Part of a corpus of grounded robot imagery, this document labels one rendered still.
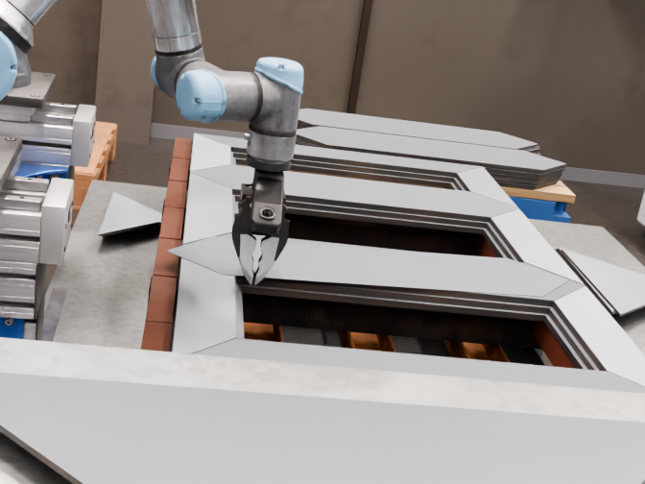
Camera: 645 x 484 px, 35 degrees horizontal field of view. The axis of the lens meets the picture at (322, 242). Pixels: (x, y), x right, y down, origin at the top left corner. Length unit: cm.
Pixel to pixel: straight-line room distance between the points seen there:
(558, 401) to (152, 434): 41
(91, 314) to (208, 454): 115
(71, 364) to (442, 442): 33
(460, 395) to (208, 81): 71
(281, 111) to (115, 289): 62
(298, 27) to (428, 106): 88
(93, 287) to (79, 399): 119
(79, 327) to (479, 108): 437
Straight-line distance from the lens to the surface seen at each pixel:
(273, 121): 155
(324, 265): 177
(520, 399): 98
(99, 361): 93
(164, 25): 158
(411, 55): 579
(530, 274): 192
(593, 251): 248
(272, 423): 81
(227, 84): 150
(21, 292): 154
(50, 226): 149
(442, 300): 175
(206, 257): 173
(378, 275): 176
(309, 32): 566
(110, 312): 191
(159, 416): 81
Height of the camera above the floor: 148
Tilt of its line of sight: 20 degrees down
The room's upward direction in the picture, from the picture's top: 9 degrees clockwise
